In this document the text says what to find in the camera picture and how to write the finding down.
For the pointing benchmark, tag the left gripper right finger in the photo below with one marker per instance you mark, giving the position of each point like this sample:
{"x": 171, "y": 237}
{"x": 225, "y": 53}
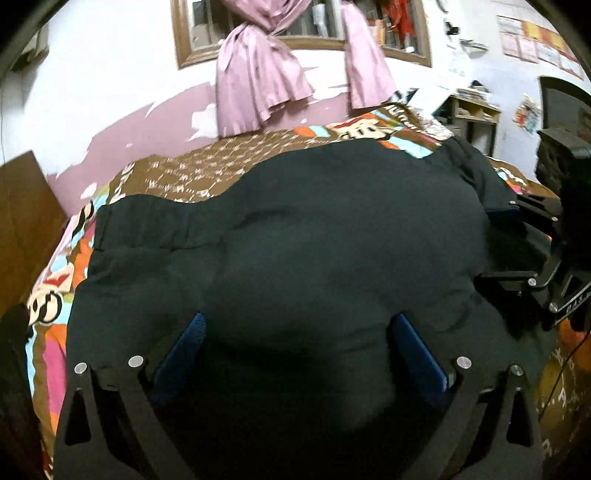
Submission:
{"x": 488, "y": 428}

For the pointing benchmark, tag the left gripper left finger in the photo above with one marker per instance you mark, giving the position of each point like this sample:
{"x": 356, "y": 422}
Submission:
{"x": 108, "y": 426}

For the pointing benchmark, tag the black padded jacket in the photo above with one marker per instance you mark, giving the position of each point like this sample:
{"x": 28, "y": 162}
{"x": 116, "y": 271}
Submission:
{"x": 298, "y": 270}

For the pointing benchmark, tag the dark chair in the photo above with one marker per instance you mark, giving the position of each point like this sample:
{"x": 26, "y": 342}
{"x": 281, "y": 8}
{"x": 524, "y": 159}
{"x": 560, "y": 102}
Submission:
{"x": 565, "y": 106}

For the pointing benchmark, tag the wooden shelf unit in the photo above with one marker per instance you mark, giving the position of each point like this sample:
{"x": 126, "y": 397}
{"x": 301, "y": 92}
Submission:
{"x": 477, "y": 120}

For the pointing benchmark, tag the pink curtain right panel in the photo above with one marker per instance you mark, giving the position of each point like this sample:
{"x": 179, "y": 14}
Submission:
{"x": 370, "y": 81}

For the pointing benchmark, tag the pink curtain panel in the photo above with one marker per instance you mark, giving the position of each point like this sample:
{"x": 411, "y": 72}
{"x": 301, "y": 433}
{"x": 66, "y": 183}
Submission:
{"x": 370, "y": 81}
{"x": 256, "y": 73}

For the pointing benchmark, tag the brown wooden headboard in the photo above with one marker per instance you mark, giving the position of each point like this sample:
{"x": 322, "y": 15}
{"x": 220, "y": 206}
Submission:
{"x": 32, "y": 224}

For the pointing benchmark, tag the wooden framed window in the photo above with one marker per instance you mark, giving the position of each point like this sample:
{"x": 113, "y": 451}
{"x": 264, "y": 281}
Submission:
{"x": 200, "y": 27}

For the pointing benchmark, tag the red garment outside window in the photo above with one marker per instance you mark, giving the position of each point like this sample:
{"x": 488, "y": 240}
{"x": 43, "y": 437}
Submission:
{"x": 400, "y": 14}

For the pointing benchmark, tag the colourful cartoon bed quilt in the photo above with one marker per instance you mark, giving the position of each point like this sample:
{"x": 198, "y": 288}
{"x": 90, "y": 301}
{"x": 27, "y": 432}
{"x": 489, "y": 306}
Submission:
{"x": 205, "y": 174}

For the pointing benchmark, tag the pink curtain left panel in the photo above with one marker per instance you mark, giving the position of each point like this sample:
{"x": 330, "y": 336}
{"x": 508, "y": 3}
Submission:
{"x": 256, "y": 73}

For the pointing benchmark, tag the colourful wall poster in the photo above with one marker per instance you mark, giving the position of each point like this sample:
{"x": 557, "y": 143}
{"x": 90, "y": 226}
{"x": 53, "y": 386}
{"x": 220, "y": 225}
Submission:
{"x": 527, "y": 115}

